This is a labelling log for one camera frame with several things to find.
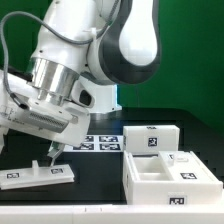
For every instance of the white cabinet body box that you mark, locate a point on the white cabinet body box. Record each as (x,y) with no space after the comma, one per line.
(146,183)

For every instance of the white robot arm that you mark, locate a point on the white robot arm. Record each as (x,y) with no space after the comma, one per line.
(82,45)

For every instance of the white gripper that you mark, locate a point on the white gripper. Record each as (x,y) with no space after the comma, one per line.
(66,124)

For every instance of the white marker sheet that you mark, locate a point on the white marker sheet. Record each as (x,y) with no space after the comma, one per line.
(99,143)

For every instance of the white cabinet top block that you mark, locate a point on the white cabinet top block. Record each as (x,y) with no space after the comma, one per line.
(150,138)

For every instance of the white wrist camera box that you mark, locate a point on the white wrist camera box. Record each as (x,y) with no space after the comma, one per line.
(81,96)

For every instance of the white cabinet door panel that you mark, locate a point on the white cabinet door panel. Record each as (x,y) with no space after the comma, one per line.
(35,176)

